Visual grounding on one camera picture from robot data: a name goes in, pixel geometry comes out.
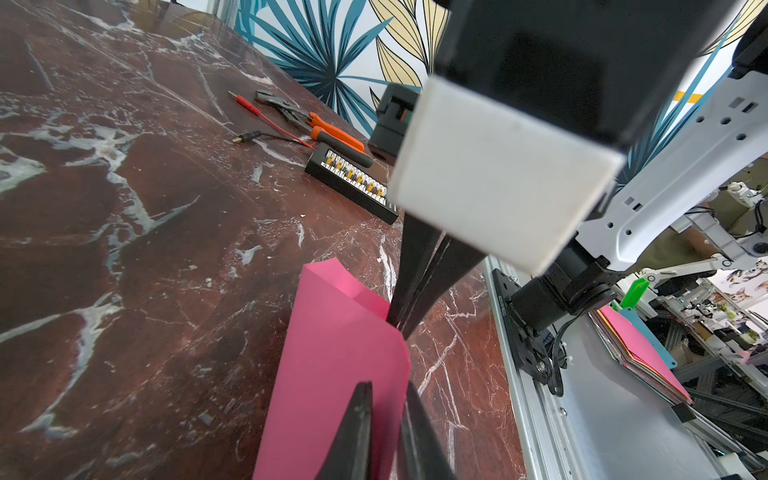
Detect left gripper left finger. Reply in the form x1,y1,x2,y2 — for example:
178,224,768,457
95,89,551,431
316,382,373,480

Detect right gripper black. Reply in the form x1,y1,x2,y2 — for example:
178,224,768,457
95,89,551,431
434,0,733,147

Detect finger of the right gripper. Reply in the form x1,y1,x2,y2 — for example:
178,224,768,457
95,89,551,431
387,213,442,327
398,235,486,339

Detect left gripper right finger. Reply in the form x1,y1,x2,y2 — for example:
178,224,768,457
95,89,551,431
396,382,457,480

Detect pink square paper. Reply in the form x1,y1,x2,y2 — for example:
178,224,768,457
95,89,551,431
253,258,410,479

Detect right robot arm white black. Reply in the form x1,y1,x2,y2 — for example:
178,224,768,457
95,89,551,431
387,1,767,396

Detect stack of coloured paper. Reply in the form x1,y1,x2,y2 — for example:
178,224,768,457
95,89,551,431
588,305,693,405

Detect black connector strip box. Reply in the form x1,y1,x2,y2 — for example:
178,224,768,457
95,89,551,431
305,143,398,224

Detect black test probe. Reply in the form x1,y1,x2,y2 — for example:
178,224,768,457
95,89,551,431
232,130,300,144

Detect red test probe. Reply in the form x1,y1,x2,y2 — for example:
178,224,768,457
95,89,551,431
228,91,314,150

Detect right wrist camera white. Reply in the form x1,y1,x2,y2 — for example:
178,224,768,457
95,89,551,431
388,76,626,276

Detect orange handled pliers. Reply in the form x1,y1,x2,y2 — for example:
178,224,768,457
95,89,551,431
254,90,365,153

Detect aluminium front rail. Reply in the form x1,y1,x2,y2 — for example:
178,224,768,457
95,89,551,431
483,256,751,479

